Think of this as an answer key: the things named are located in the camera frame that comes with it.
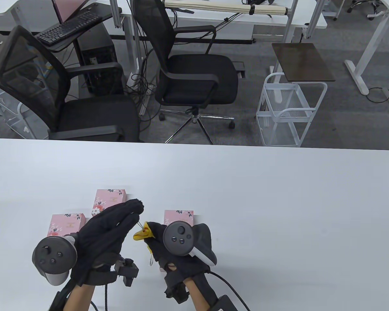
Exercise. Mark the person's left hand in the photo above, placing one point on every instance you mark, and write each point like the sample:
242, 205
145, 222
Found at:
103, 233

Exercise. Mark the person's right hand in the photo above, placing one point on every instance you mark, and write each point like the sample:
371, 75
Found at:
157, 246

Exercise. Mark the yellow cloth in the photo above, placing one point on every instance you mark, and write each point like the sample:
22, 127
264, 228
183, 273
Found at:
139, 235

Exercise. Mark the grey handheld controller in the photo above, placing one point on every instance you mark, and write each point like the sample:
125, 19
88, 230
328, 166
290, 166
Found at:
53, 256
178, 238

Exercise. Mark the pink floral box sleeve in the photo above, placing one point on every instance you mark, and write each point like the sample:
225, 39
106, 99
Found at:
181, 215

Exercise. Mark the person's right forearm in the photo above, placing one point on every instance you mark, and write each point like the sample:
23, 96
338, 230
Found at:
197, 294

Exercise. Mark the person's left forearm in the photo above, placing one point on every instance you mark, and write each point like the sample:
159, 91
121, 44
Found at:
79, 298

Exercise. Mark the black forearm sensor box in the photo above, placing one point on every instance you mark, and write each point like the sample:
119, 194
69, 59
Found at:
228, 304

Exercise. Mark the pink floral jewelry box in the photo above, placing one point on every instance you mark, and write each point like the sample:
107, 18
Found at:
64, 223
111, 196

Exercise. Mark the black mesh office chair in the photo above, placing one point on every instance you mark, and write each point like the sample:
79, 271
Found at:
94, 120

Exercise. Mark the black computer tower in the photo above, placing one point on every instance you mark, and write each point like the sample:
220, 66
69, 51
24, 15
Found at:
97, 58

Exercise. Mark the black office chair chrome base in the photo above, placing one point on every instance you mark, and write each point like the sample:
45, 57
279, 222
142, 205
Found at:
194, 74

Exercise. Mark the black keyboard tray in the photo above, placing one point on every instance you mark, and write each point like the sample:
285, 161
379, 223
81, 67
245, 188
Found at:
84, 33

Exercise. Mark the black keyboard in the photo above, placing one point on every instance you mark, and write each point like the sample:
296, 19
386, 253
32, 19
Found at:
64, 29

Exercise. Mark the white desk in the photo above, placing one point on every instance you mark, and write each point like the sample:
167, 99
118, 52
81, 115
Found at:
376, 35
29, 13
272, 19

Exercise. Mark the dark wooden board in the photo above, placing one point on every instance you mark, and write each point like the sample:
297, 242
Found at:
303, 61

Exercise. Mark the distant chair base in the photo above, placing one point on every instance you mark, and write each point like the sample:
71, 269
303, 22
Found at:
363, 4

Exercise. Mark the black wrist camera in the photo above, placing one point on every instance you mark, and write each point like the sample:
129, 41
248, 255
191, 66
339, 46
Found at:
176, 290
128, 270

